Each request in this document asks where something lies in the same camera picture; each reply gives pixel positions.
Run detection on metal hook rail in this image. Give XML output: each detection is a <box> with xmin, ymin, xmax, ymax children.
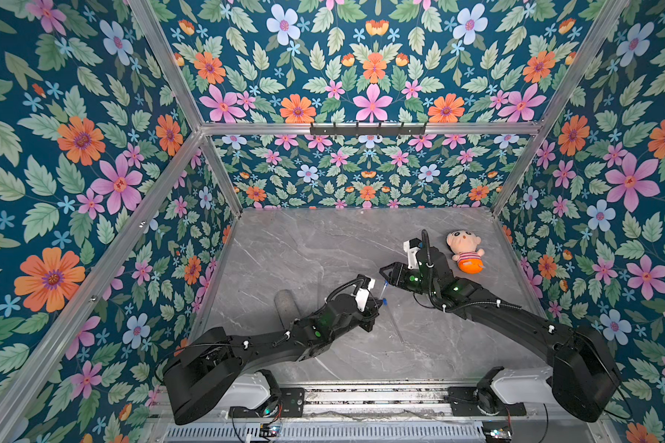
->
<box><xmin>308</xmin><ymin>123</ymin><xmax>427</xmax><ymax>138</ymax></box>

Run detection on plush doll orange pants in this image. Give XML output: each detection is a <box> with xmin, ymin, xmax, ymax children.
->
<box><xmin>446</xmin><ymin>230</ymin><xmax>485</xmax><ymax>274</ymax></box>

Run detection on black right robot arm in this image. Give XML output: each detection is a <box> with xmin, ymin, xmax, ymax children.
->
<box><xmin>380</xmin><ymin>230</ymin><xmax>622</xmax><ymax>423</ymax></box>

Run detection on clear test tube blue stopper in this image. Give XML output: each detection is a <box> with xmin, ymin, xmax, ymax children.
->
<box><xmin>382</xmin><ymin>298</ymin><xmax>405</xmax><ymax>343</ymax></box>
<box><xmin>380</xmin><ymin>282</ymin><xmax>389</xmax><ymax>305</ymax></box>

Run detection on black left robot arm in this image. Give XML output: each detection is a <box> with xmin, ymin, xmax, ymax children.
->
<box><xmin>164</xmin><ymin>274</ymin><xmax>382</xmax><ymax>426</ymax></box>

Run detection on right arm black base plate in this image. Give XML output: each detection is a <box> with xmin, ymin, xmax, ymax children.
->
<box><xmin>445</xmin><ymin>387</ymin><xmax>526</xmax><ymax>417</ymax></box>

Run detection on grey oval stone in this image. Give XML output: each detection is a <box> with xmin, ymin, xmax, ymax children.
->
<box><xmin>274</xmin><ymin>290</ymin><xmax>300</xmax><ymax>330</ymax></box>

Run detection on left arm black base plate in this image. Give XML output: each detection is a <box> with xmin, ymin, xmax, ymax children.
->
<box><xmin>229</xmin><ymin>388</ymin><xmax>306</xmax><ymax>419</ymax></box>

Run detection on white ventilation grille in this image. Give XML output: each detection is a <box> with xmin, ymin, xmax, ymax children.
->
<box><xmin>164</xmin><ymin>421</ymin><xmax>486</xmax><ymax>442</ymax></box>

